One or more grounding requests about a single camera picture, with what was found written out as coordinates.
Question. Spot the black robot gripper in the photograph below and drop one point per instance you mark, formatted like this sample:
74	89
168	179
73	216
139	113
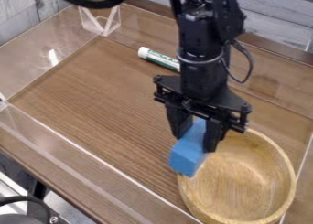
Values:
197	93

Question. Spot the blue rectangular block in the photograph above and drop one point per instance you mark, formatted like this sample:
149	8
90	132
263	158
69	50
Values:
185	154

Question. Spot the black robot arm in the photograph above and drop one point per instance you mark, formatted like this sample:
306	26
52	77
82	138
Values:
208	26

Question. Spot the brown wooden bowl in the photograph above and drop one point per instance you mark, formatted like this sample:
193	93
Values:
243	184

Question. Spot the green white marker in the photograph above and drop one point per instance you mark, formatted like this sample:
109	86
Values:
157	58

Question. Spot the black metal table leg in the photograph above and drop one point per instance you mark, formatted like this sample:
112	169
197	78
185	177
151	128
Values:
38	190

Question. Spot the clear acrylic tray wall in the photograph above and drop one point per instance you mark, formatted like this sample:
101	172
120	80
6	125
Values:
82	127

